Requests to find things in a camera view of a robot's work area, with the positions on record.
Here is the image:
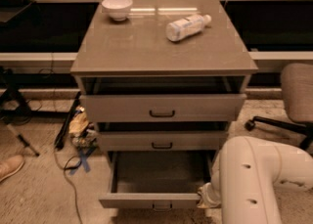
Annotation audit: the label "grey drawer cabinet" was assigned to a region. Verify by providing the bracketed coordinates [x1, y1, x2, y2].
[69, 0, 259, 157]

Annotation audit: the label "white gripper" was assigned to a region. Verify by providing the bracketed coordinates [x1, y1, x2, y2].
[197, 183, 221, 209]

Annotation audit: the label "tan shoe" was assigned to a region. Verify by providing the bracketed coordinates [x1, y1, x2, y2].
[0, 155, 24, 182]

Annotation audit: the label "black leaning bar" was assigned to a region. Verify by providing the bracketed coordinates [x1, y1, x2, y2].
[54, 92, 81, 150]

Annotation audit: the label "grey top drawer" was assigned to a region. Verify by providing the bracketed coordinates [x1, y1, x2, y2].
[80, 94, 246, 122]

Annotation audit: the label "grey drawer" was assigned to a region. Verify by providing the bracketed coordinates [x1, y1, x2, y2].
[100, 151, 215, 211]
[80, 94, 246, 122]
[97, 131, 228, 152]

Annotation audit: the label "grey bottom drawer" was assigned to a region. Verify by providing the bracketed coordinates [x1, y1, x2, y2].
[100, 151, 215, 211]

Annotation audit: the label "grey office chair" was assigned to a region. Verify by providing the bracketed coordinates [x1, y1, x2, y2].
[245, 63, 313, 150]

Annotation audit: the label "black floor cable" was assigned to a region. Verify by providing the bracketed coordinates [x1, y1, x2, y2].
[38, 51, 84, 224]

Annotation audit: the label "black tripod stand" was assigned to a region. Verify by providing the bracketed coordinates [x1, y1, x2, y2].
[0, 67, 67, 157]

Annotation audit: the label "white ceramic bowl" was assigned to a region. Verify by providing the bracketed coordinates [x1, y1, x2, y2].
[101, 0, 133, 22]

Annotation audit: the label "blue tape cross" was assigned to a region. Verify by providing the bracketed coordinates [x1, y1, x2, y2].
[69, 147, 96, 175]

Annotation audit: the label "grey middle drawer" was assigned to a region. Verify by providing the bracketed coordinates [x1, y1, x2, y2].
[97, 131, 228, 152]

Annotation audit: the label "white plastic bottle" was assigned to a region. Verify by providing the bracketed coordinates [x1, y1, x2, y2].
[165, 14, 212, 42]

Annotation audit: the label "snack packages on floor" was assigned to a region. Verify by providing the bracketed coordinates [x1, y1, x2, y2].
[68, 106, 97, 148]

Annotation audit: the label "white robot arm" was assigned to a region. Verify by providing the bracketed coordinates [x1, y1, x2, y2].
[198, 136, 313, 224]

